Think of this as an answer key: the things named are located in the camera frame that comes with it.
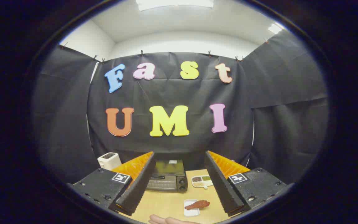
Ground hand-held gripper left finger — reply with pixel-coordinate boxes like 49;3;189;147
68;152;156;216

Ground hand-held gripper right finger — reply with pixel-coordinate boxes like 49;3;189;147
204;151;288;217

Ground red-brown meat piece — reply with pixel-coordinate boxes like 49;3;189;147
185;200;210;210

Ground black toaster oven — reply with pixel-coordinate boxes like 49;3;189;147
146;160;188;192

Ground white pop-up toaster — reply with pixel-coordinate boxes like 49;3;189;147
97;152;122;170

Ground white divided dish with beans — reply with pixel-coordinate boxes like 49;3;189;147
191;175;213;189

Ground small white rectangular tray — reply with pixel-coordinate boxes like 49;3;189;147
184;199;200;217

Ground small ceiling light panel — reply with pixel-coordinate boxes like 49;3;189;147
268;23;282;35

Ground large ceiling light panel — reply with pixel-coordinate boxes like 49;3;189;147
135;0;214;11

